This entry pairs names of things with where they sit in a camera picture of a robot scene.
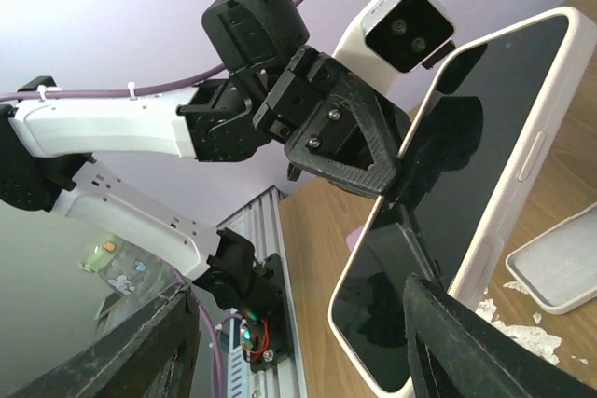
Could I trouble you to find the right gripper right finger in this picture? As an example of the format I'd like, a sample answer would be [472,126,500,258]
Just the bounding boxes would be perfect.
[403,275,596,397]

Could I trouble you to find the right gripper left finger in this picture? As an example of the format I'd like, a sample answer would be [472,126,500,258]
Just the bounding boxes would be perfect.
[11,284,201,397]

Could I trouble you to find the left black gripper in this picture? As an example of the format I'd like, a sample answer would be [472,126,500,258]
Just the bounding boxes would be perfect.
[253,45,410,197]

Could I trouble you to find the purple phone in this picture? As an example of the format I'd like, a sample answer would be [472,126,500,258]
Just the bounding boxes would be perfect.
[345,226,364,252]

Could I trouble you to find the white phone face down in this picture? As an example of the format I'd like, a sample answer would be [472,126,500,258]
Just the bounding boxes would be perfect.
[505,204,596,315]

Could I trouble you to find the beige phone with ring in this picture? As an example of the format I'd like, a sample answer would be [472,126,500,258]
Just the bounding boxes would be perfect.
[326,6,597,398]

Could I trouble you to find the grey smartphone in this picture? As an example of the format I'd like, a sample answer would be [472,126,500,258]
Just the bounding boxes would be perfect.
[331,15,571,393]

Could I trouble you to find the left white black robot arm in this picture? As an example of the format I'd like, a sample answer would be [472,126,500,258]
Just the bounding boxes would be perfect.
[1,0,428,320]

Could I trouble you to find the clear printed bottle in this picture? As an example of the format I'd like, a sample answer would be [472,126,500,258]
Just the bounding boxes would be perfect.
[78,234,160,296]

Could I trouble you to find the aluminium rail frame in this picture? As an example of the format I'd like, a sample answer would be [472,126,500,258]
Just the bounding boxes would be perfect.
[218,186,308,397]

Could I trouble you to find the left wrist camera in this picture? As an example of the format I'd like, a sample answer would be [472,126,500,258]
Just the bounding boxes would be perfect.
[332,0,456,94]

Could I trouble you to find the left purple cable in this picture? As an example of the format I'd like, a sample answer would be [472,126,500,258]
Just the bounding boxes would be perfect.
[0,0,405,105]

